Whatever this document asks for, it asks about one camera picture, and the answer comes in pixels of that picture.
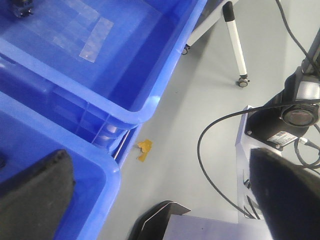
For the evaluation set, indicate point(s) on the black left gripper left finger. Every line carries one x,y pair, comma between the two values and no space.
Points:
33,202

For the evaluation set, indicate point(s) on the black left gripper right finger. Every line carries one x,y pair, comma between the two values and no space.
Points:
287,195

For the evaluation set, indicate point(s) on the left blue plastic bin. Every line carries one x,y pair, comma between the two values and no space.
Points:
26,137

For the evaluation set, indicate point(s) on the yellow tape scrap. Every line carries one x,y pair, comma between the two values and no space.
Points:
145,147

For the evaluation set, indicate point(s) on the far left blue bin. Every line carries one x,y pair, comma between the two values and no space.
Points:
100,102

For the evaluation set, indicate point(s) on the clear tape strip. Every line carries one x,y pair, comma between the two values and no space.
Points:
96,39

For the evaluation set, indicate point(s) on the white table leg with caster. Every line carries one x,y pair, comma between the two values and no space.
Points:
212,12

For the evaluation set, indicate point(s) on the black metal bracket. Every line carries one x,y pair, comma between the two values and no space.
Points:
153,223

